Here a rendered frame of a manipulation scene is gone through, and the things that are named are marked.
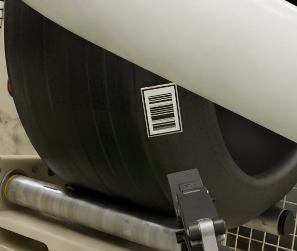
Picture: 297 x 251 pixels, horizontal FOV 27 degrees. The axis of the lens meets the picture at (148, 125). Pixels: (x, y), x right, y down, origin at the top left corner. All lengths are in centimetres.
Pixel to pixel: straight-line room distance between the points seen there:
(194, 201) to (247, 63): 24
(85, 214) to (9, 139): 28
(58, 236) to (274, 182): 32
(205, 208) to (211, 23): 23
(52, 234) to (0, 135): 29
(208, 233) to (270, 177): 50
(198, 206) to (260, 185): 42
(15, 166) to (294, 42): 77
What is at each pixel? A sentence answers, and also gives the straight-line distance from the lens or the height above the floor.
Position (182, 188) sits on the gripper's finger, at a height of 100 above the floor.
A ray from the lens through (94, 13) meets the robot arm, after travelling 29.
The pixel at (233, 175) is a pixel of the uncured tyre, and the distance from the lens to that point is 82.
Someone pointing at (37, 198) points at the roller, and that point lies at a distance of 94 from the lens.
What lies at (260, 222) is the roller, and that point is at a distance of 104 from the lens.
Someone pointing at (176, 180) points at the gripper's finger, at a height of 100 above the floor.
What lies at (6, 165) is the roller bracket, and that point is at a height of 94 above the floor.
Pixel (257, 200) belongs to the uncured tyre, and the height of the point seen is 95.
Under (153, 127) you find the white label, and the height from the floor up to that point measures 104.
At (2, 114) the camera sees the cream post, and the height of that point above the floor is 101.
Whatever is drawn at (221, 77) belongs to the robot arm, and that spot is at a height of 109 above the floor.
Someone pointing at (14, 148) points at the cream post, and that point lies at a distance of 110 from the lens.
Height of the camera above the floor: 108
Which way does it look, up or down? 3 degrees down
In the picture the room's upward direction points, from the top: 8 degrees clockwise
